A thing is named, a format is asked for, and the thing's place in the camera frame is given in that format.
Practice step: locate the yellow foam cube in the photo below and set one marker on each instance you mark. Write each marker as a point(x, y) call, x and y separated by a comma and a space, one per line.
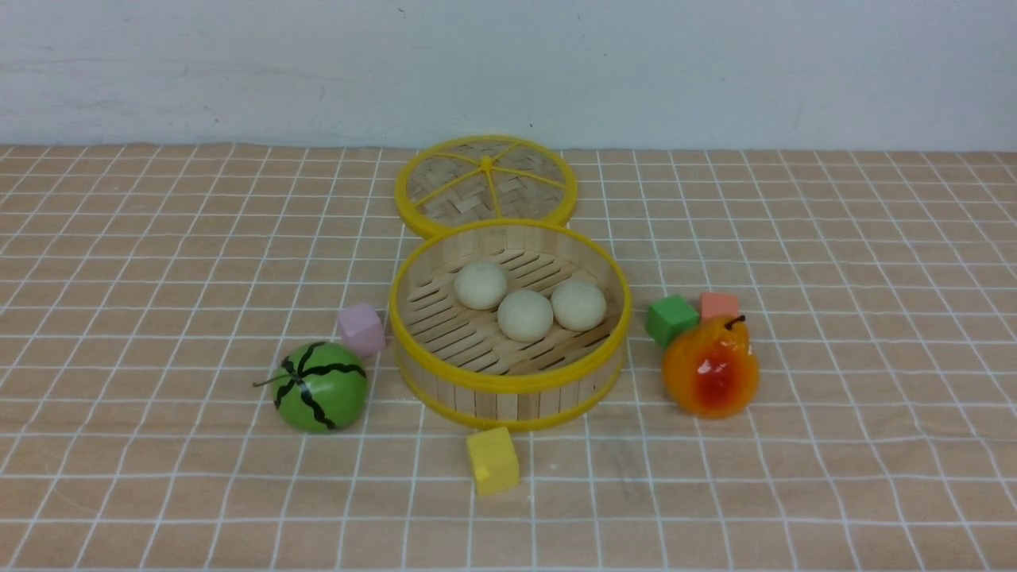
point(494, 461)

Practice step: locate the white bun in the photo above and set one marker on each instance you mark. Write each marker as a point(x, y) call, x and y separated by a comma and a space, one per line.
point(481, 285)
point(525, 316)
point(578, 305)

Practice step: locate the bamboo steamer lid yellow rim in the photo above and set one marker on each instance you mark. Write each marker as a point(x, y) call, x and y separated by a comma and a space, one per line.
point(458, 182)

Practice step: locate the orange toy pear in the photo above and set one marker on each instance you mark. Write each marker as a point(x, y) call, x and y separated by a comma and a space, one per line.
point(710, 371)

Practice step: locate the pink foam cube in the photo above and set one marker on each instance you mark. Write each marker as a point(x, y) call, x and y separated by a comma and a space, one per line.
point(361, 330)

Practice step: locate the orange checkered tablecloth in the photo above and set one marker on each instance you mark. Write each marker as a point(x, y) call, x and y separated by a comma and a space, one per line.
point(146, 288)

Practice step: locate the green foam cube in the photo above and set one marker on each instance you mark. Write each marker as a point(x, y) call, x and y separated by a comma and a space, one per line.
point(668, 318)

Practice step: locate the salmon foam cube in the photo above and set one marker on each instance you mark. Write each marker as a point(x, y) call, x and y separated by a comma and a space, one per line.
point(714, 304)

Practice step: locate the green toy watermelon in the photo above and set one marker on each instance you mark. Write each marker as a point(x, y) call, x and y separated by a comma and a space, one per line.
point(319, 387)

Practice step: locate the bamboo steamer tray yellow rim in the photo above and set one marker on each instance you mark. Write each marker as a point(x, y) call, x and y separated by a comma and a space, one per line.
point(458, 362)

